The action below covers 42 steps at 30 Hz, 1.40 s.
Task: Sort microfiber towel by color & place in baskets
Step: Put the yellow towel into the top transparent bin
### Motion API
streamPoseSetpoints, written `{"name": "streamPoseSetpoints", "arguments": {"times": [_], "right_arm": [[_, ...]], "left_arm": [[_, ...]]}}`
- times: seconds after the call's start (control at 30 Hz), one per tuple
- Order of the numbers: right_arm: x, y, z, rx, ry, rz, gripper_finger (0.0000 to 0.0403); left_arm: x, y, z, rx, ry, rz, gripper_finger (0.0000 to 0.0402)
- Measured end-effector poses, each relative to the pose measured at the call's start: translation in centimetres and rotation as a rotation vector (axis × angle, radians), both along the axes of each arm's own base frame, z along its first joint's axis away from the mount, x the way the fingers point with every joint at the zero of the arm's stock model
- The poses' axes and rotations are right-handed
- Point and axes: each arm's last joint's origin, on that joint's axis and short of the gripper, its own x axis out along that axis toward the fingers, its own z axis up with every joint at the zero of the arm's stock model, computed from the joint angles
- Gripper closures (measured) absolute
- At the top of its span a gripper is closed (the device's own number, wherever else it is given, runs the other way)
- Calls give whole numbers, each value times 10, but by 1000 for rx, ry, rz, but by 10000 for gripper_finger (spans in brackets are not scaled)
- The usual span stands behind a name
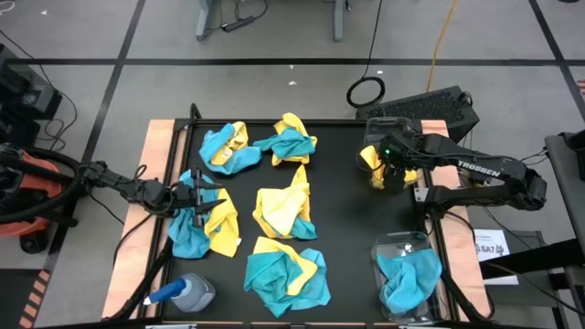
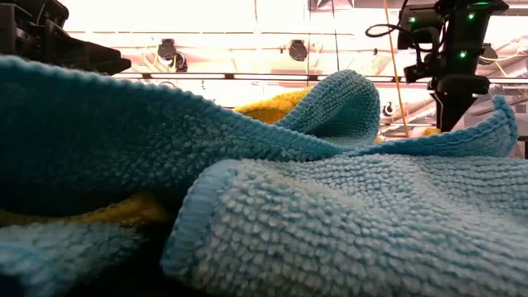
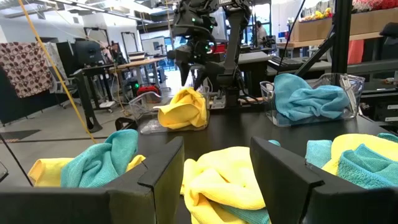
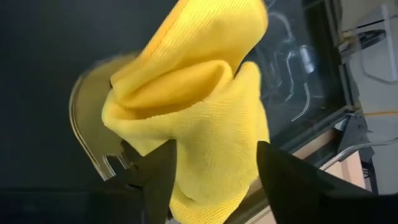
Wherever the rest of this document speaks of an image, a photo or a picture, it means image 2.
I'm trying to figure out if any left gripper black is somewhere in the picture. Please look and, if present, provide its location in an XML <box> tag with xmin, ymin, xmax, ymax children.
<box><xmin>0</xmin><ymin>0</ymin><xmax>133</xmax><ymax>77</ymax></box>

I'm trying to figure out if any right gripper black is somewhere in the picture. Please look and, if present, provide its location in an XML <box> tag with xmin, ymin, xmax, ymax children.
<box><xmin>428</xmin><ymin>74</ymin><xmax>492</xmax><ymax>133</ymax></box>

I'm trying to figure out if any blue microfiber towel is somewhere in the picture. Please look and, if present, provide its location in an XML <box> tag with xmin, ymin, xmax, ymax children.
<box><xmin>159</xmin><ymin>95</ymin><xmax>528</xmax><ymax>297</ymax></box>
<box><xmin>0</xmin><ymin>53</ymin><xmax>383</xmax><ymax>297</ymax></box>

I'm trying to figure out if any yellow cable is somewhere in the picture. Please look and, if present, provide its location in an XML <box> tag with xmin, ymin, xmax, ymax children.
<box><xmin>382</xmin><ymin>0</ymin><xmax>411</xmax><ymax>139</ymax></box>

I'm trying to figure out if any long horizontal metal rail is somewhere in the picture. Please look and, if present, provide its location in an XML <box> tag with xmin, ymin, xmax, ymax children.
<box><xmin>111</xmin><ymin>72</ymin><xmax>528</xmax><ymax>86</ymax></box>

